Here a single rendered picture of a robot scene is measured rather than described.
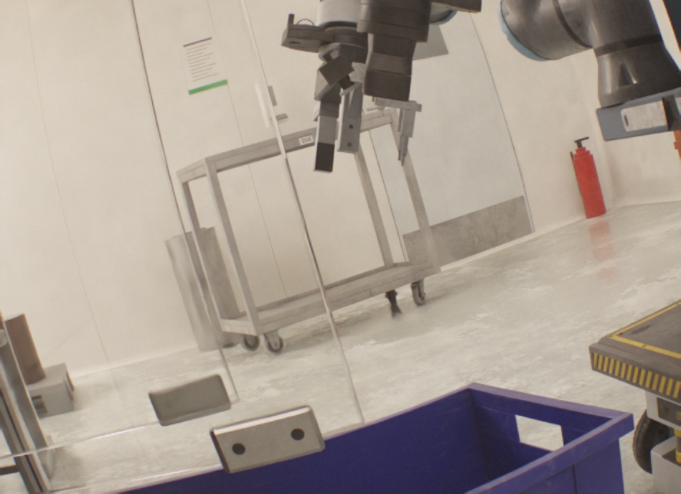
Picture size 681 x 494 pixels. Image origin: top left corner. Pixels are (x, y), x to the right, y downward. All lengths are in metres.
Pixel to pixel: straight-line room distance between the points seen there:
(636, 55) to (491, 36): 4.74
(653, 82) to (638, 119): 0.08
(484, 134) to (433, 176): 0.44
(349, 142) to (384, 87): 0.32
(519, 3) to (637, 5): 0.26
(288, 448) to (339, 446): 0.68
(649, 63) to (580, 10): 0.16
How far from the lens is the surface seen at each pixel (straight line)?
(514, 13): 1.70
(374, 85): 0.99
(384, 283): 4.70
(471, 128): 6.05
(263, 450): 0.49
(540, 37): 1.67
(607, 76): 1.55
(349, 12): 1.39
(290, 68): 5.76
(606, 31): 1.54
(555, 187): 6.30
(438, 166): 5.94
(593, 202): 6.19
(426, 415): 1.20
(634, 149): 6.13
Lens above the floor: 0.74
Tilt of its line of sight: 2 degrees down
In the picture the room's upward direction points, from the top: 16 degrees counter-clockwise
